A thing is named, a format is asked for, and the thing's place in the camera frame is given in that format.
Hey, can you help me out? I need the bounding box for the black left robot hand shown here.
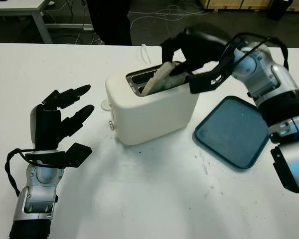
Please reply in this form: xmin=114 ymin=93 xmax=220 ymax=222
xmin=29 ymin=84 xmax=95 ymax=150

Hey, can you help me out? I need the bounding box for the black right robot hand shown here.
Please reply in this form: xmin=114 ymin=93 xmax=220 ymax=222
xmin=160 ymin=26 xmax=229 ymax=77

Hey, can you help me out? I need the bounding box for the pale bread slice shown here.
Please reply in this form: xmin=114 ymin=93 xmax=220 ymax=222
xmin=142 ymin=61 xmax=190 ymax=96

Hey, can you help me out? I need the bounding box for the white two-slot toaster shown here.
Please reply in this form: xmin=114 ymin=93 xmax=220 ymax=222
xmin=101 ymin=61 xmax=200 ymax=146

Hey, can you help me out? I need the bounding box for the blue plastic tray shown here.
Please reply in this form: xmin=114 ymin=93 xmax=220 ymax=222
xmin=192 ymin=96 xmax=270 ymax=170

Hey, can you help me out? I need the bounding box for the black bin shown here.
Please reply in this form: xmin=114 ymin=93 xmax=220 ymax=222
xmin=266 ymin=0 xmax=294 ymax=21

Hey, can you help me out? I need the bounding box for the person in black trousers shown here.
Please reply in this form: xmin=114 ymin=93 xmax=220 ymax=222
xmin=86 ymin=0 xmax=133 ymax=46

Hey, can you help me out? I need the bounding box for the white office desk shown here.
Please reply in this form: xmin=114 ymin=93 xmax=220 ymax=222
xmin=0 ymin=0 xmax=94 ymax=44

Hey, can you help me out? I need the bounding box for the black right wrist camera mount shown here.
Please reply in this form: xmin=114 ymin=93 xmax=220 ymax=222
xmin=188 ymin=37 xmax=272 ymax=95

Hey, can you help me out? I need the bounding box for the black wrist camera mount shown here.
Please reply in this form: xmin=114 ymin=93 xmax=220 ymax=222
xmin=188 ymin=37 xmax=272 ymax=95
xmin=24 ymin=142 xmax=93 ymax=168

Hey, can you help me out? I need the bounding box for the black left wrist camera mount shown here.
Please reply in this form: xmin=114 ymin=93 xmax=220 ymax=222
xmin=24 ymin=142 xmax=93 ymax=168

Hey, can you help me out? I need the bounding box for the white floor cable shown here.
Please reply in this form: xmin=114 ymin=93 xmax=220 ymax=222
xmin=129 ymin=4 xmax=207 ymax=31

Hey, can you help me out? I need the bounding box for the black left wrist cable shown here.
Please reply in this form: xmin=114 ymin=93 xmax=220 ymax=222
xmin=4 ymin=148 xmax=38 ymax=197

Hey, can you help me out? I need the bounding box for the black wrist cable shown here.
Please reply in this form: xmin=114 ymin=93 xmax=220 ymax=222
xmin=220 ymin=31 xmax=289 ymax=71
xmin=4 ymin=148 xmax=38 ymax=197

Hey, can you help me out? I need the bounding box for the white toaster power cord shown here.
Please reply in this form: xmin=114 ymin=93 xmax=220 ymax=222
xmin=141 ymin=44 xmax=151 ymax=65

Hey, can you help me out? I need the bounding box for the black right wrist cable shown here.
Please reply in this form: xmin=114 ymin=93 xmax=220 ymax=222
xmin=220 ymin=31 xmax=289 ymax=71

